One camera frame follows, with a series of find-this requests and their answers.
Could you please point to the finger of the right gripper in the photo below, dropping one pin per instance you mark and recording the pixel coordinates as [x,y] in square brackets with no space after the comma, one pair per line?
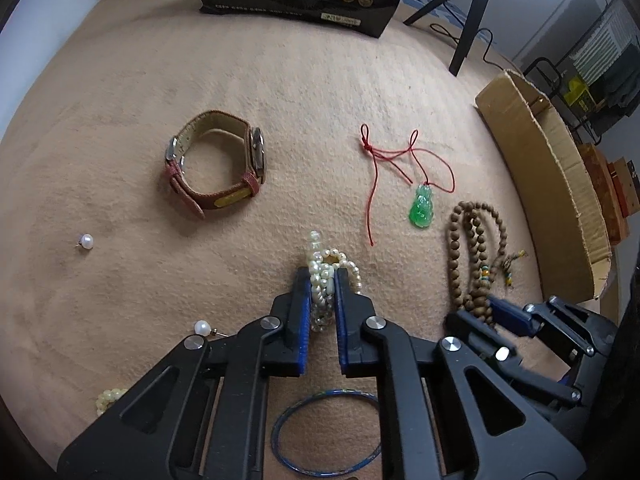
[568,330]

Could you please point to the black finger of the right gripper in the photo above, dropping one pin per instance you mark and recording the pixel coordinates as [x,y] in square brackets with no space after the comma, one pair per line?
[502,356]

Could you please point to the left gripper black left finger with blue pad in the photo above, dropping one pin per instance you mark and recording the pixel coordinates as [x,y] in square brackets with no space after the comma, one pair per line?
[199,413]

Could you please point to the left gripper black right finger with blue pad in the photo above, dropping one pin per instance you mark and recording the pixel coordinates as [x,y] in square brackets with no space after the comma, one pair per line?
[444,412]

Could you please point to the brown wooden bead mala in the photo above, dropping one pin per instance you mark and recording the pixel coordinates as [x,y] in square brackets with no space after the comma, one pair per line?
[471,270]

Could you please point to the brown leather wristwatch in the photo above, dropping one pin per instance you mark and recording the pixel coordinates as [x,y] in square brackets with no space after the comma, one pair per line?
[215,161]

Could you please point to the blue thin bangle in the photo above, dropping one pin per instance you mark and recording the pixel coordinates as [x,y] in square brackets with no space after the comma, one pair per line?
[328,435]

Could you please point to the white pearl earring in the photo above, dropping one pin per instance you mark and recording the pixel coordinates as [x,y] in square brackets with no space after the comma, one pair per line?
[204,329]
[86,242]

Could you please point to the orange gift box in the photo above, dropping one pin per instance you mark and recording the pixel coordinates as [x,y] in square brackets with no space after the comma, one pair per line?
[617,187]

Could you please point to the cardboard box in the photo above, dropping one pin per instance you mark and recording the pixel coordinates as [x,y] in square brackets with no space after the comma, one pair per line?
[562,208]

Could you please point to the yellow box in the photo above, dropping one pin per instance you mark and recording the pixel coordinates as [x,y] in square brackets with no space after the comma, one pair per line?
[578,95]

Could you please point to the black clothes rack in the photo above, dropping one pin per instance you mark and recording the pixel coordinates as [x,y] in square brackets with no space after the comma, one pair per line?
[602,46]

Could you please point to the tan blanket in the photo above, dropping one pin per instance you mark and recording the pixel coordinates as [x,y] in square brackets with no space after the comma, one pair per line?
[370,142]

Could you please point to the black tripod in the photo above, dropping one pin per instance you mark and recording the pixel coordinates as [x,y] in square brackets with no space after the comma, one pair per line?
[470,28]

